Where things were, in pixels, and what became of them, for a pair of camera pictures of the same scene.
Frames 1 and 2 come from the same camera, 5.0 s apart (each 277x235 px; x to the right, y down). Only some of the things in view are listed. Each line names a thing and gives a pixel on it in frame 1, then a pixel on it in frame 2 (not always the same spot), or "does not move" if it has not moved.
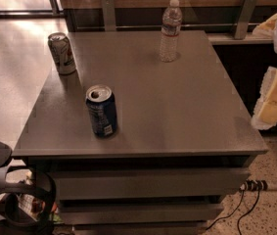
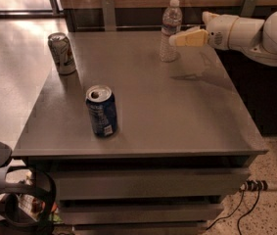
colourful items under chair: x=35 y=208 does not move
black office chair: x=17 y=200 does not move
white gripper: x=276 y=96 to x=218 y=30
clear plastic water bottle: x=171 y=23 does not move
